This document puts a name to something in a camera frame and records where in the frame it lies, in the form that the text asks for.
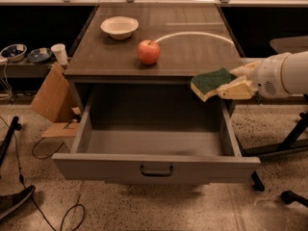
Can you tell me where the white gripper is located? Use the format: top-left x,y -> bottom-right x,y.
217,53 -> 290,100

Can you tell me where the green and yellow sponge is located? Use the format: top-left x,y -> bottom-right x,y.
191,68 -> 236,102

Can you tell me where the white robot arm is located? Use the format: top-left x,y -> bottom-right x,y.
217,51 -> 308,100

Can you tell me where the grey drawer cabinet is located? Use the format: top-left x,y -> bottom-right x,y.
65,3 -> 242,118

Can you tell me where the open grey top drawer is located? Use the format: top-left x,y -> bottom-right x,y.
53,98 -> 260,185

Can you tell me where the red apple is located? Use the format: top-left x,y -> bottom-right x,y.
137,40 -> 161,65

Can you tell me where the white paper bowl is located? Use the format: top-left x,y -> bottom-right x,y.
100,16 -> 139,40

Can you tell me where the white paper cup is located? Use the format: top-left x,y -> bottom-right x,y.
51,43 -> 68,65

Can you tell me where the brown cardboard box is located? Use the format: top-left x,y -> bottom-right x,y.
31,63 -> 81,138

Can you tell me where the blue bowl beside cup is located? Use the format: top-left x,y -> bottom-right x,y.
27,47 -> 52,64

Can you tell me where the blue bowl far left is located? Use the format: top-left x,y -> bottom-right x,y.
0,44 -> 27,63

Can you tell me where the black stand leg left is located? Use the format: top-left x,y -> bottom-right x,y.
0,116 -> 22,166

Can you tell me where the grey side shelf left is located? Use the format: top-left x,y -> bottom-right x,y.
0,61 -> 66,79

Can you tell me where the black shoe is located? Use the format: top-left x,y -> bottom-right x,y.
0,185 -> 36,220

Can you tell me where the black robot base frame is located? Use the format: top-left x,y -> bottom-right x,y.
239,94 -> 308,209

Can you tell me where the black drawer handle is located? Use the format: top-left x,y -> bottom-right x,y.
140,165 -> 173,178

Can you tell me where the black floor cable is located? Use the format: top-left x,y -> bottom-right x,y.
0,115 -> 87,231

